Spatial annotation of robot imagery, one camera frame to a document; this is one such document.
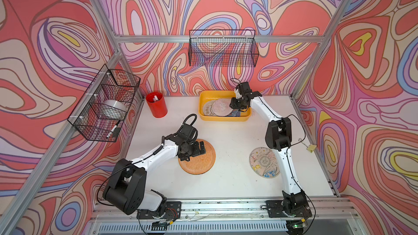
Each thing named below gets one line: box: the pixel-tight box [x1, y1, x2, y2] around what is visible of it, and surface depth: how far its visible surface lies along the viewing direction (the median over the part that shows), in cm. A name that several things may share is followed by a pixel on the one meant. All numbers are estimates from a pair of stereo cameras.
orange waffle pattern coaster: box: [178, 138, 217, 176], surface depth 88 cm
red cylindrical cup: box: [145, 91, 169, 119], surface depth 107 cm
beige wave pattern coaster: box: [249, 146, 281, 179], surface depth 90 cm
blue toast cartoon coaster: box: [225, 108, 241, 117], surface depth 109 cm
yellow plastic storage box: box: [198, 90, 252, 122], surface depth 110 cm
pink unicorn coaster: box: [212, 98, 234, 117], surface depth 113 cm
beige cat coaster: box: [202, 99, 218, 116], surface depth 113 cm
